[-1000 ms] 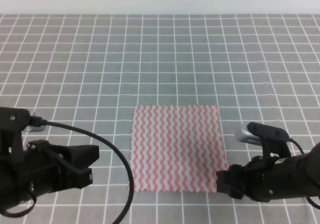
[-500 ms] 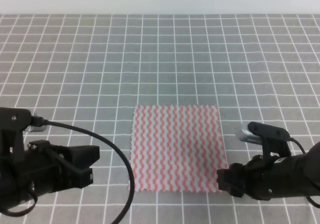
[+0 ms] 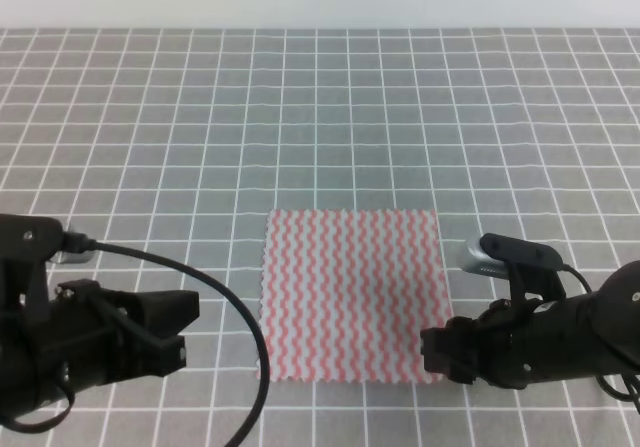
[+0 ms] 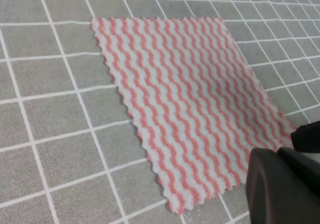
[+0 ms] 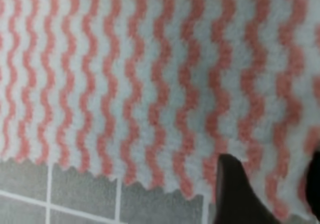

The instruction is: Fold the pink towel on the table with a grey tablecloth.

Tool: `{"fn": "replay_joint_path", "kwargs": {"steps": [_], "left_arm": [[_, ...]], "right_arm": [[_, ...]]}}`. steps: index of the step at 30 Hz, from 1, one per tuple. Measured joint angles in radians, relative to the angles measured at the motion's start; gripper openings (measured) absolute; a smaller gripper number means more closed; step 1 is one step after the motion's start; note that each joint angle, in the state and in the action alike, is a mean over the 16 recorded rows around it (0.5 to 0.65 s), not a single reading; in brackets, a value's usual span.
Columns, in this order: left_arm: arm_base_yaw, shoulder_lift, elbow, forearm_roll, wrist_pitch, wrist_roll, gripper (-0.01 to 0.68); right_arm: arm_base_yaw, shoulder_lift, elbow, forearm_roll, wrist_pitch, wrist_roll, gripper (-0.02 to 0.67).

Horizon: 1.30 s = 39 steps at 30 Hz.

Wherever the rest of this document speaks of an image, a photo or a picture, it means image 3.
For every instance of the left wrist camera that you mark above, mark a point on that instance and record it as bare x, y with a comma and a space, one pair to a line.
28, 243

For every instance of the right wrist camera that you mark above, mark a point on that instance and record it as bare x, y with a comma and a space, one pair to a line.
532, 269

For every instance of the pink white striped towel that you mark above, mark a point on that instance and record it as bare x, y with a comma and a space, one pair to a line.
345, 294

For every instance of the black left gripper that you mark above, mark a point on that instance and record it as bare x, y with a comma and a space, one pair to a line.
79, 347

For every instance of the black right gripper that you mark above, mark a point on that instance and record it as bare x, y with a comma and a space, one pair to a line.
510, 348

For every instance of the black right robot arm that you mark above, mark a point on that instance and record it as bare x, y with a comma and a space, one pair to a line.
613, 324

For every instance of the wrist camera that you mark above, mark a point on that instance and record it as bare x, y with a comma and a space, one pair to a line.
28, 243
532, 269

